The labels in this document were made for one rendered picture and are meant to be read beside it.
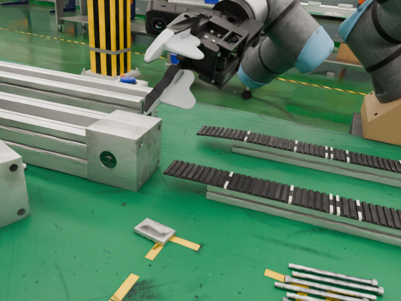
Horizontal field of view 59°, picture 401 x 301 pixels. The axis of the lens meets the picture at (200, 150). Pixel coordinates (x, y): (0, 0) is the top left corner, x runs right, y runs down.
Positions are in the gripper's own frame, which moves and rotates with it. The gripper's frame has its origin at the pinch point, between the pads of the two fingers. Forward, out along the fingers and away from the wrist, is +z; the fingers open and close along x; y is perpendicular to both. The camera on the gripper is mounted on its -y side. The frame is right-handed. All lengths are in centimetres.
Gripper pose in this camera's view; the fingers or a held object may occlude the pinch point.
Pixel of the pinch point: (145, 81)
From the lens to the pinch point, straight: 46.6
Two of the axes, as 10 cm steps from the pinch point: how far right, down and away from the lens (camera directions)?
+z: -5.3, 6.4, -5.5
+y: 8.4, 5.0, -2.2
